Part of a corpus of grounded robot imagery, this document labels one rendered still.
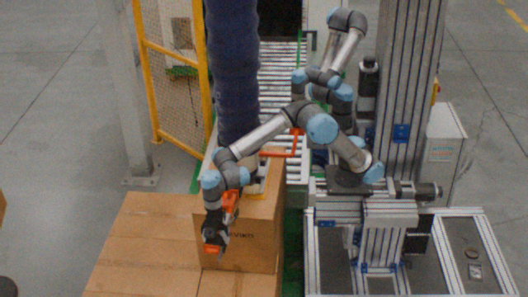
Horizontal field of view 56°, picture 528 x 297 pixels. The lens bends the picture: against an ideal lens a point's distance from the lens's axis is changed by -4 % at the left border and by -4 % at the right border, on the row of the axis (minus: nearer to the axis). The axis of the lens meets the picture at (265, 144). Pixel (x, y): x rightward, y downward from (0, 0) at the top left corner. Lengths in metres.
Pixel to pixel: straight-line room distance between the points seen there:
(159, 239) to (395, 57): 1.63
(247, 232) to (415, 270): 1.21
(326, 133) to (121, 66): 2.09
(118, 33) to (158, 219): 1.34
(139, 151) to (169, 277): 1.59
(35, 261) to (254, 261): 1.79
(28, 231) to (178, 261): 1.63
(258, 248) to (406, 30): 1.27
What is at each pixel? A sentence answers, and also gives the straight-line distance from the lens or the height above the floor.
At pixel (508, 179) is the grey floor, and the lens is 4.54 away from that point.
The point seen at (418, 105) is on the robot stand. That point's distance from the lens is 2.52.
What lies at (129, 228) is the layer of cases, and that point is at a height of 0.54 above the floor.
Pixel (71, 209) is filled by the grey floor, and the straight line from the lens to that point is 4.21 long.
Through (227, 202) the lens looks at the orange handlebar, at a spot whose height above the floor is 1.09.
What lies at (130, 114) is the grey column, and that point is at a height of 0.63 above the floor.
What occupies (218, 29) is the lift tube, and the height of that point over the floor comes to 1.82.
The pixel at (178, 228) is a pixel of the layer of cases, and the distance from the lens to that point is 3.03.
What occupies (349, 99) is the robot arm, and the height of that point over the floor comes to 1.22.
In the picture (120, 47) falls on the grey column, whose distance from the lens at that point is 3.70.
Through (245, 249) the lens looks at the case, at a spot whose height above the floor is 0.72.
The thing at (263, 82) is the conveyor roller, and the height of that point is 0.55.
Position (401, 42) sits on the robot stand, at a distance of 2.34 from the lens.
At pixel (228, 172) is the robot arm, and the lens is 1.99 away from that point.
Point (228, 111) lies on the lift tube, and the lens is 2.36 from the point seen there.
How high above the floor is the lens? 2.65
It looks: 36 degrees down
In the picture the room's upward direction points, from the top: 2 degrees counter-clockwise
